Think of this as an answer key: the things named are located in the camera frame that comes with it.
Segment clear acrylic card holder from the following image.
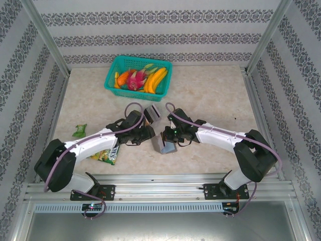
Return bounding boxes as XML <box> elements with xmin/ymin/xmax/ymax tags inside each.
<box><xmin>144</xmin><ymin>104</ymin><xmax>163</xmax><ymax>127</ymax></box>

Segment white card with black stripe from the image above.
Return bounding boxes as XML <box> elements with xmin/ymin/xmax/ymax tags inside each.
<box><xmin>162</xmin><ymin>133</ymin><xmax>178</xmax><ymax>154</ymax></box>

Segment white credit card stack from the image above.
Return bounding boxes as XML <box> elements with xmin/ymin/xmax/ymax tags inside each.
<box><xmin>146</xmin><ymin>105</ymin><xmax>162</xmax><ymax>120</ymax></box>

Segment green yellow snack bag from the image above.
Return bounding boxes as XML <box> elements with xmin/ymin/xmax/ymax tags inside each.
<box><xmin>86</xmin><ymin>144</ymin><xmax>120</xmax><ymax>166</ymax></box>

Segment yellow banana bunch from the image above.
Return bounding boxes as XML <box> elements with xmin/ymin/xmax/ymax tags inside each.
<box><xmin>143</xmin><ymin>67</ymin><xmax>168</xmax><ymax>95</ymax></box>

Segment pink dragon fruit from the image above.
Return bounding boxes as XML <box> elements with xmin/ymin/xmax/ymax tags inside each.
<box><xmin>126</xmin><ymin>64</ymin><xmax>154</xmax><ymax>91</ymax></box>

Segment orange fruit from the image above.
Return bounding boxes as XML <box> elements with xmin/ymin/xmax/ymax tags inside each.
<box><xmin>116</xmin><ymin>71</ymin><xmax>131</xmax><ymax>86</ymax></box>

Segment small green snack packet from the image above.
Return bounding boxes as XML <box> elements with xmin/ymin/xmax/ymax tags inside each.
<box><xmin>72</xmin><ymin>124</ymin><xmax>88</xmax><ymax>138</ymax></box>

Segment teal plastic basket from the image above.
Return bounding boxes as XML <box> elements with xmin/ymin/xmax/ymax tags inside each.
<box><xmin>104</xmin><ymin>55</ymin><xmax>174</xmax><ymax>103</ymax></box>

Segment grey metal panel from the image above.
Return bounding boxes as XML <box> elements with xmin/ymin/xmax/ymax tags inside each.
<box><xmin>15</xmin><ymin>200</ymin><xmax>309</xmax><ymax>241</ymax></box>

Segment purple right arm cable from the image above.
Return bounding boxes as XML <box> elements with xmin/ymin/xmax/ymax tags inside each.
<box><xmin>165</xmin><ymin>102</ymin><xmax>279</xmax><ymax>218</ymax></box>

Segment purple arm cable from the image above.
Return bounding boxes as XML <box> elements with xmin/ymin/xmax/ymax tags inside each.
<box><xmin>44</xmin><ymin>102</ymin><xmax>147</xmax><ymax>220</ymax></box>
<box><xmin>165</xmin><ymin>102</ymin><xmax>279</xmax><ymax>218</ymax></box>

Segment aluminium mounting rail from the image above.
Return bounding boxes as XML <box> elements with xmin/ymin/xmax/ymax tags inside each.
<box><xmin>24</xmin><ymin>173</ymin><xmax>298</xmax><ymax>201</ymax></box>

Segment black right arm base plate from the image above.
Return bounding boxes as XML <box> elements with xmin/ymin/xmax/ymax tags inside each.
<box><xmin>203</xmin><ymin>183</ymin><xmax>249</xmax><ymax>201</ymax></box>

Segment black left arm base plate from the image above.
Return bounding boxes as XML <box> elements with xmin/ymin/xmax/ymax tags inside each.
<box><xmin>69</xmin><ymin>184</ymin><xmax>116</xmax><ymax>201</ymax></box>

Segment grey slotted cable duct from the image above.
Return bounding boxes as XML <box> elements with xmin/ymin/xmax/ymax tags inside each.
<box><xmin>34</xmin><ymin>202</ymin><xmax>224</xmax><ymax>213</ymax></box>

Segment aluminium side rail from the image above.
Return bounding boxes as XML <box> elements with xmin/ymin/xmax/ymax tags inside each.
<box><xmin>244</xmin><ymin>67</ymin><xmax>286</xmax><ymax>181</ymax></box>
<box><xmin>34</xmin><ymin>74</ymin><xmax>71</xmax><ymax>184</ymax></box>

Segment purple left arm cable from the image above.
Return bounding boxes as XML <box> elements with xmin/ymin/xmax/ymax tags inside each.
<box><xmin>44</xmin><ymin>102</ymin><xmax>147</xmax><ymax>220</ymax></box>

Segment aluminium frame post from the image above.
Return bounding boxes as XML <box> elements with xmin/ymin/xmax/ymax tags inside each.
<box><xmin>245</xmin><ymin>0</ymin><xmax>293</xmax><ymax>76</ymax></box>
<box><xmin>21</xmin><ymin>0</ymin><xmax>71</xmax><ymax>77</ymax></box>

